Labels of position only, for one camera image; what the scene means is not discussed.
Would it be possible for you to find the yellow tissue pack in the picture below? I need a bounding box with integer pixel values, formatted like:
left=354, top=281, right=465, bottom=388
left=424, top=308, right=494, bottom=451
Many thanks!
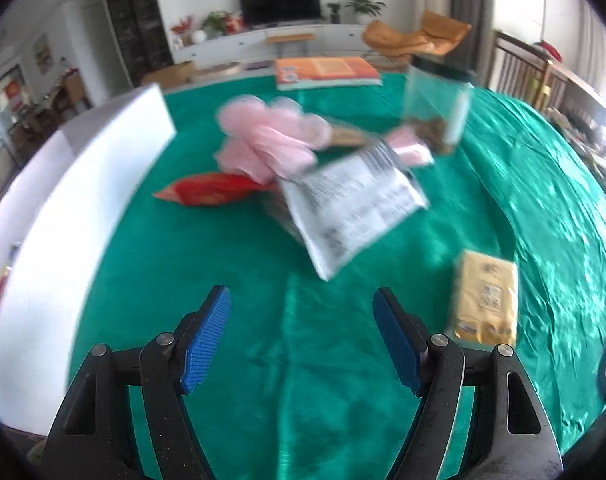
left=447, top=249, right=519, bottom=349

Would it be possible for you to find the red snack packet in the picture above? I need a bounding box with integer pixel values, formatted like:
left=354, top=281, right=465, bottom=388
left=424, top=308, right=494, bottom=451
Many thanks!
left=152, top=172, right=276, bottom=207

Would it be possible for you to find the white printed pouch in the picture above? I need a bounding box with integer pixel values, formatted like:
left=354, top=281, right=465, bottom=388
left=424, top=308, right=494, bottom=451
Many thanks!
left=279, top=141, right=429, bottom=282

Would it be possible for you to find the pink straws bundle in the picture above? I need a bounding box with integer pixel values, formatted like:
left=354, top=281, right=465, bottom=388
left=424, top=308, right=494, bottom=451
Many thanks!
left=330, top=125, right=434, bottom=168

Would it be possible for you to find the pink mesh bath pouf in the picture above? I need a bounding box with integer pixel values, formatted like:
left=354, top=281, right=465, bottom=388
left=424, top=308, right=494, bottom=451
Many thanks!
left=215, top=96, right=332, bottom=184

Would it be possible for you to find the white cardboard box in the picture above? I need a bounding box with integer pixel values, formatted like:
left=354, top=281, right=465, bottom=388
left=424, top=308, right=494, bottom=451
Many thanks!
left=0, top=84, right=176, bottom=434

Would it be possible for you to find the green satin tablecloth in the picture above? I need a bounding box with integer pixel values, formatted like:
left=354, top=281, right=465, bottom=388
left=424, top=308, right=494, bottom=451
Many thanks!
left=72, top=77, right=606, bottom=479

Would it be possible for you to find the clear plastic jar black lid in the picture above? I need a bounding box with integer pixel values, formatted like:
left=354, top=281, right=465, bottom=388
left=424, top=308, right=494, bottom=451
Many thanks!
left=402, top=55, right=475, bottom=155

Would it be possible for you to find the brown cardboard box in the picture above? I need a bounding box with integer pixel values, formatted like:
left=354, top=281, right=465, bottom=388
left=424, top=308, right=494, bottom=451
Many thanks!
left=141, top=61, right=196, bottom=90

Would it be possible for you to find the wooden slatted chair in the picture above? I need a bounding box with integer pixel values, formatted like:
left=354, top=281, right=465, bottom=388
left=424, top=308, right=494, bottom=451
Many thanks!
left=486, top=30, right=606, bottom=126

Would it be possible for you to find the red flowers white vase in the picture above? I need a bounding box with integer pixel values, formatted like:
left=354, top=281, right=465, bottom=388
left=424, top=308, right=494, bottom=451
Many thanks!
left=170, top=15, right=207, bottom=50

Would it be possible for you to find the orange lounge chair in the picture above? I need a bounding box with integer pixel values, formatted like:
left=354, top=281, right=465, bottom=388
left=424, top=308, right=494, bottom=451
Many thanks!
left=361, top=10, right=472, bottom=70

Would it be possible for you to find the orange book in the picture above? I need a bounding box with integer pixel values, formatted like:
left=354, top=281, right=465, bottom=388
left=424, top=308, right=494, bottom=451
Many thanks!
left=275, top=56, right=382, bottom=91

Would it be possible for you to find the dark display cabinet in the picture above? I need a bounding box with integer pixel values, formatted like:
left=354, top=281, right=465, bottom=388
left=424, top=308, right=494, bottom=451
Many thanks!
left=105, top=0, right=173, bottom=87

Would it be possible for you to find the white tv cabinet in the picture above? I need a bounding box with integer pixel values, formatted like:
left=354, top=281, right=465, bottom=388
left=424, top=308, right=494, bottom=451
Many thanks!
left=173, top=24, right=369, bottom=67

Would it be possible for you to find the small wooden bench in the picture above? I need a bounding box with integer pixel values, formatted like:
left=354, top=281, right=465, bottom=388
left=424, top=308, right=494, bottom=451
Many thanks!
left=265, top=32, right=316, bottom=58

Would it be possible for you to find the green potted plant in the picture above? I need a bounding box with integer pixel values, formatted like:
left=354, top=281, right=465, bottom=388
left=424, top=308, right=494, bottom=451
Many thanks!
left=346, top=0, right=386, bottom=25

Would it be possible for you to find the black television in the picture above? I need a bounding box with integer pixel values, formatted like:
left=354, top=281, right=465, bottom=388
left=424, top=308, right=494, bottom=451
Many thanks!
left=240, top=0, right=322, bottom=27

